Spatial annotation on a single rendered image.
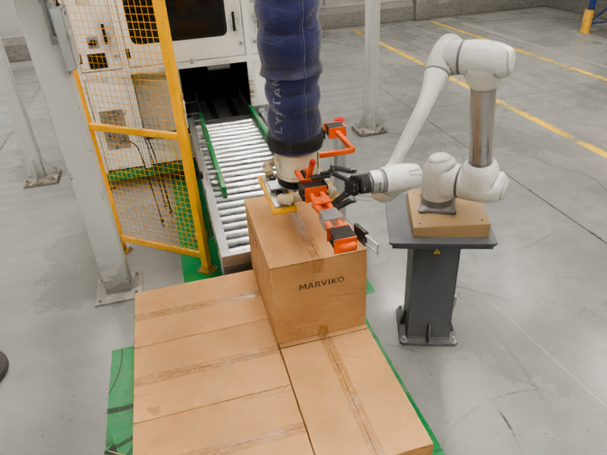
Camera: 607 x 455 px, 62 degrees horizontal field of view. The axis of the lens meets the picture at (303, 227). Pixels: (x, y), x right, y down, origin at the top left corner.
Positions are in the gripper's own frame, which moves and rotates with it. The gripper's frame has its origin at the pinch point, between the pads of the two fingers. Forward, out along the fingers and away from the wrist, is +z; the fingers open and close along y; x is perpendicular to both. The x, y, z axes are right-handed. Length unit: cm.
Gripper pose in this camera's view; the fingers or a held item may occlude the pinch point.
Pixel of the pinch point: (316, 191)
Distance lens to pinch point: 187.0
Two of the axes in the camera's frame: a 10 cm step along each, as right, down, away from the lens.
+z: -9.7, 1.7, -1.9
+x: -2.5, -4.9, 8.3
